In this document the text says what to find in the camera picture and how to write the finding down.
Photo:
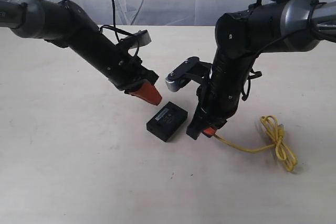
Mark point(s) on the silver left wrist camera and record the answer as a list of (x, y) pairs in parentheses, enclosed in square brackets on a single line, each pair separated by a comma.
[(136, 40)]

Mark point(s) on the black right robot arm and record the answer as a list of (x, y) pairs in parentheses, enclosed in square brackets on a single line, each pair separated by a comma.
[(281, 26)]

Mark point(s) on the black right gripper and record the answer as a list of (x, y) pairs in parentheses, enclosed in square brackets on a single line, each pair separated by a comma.
[(203, 121)]

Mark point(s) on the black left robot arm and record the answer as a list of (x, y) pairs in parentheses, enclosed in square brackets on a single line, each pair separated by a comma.
[(67, 25)]

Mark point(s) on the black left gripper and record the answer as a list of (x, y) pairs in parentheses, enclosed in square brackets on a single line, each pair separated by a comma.
[(134, 76)]

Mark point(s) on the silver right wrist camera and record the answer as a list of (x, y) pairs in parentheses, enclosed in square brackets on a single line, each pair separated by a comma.
[(181, 75)]

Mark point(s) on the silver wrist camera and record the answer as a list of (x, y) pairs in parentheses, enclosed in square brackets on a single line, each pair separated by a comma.
[(136, 40), (181, 75)]

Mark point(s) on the small black network box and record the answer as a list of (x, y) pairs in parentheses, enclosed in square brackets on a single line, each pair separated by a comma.
[(167, 121)]

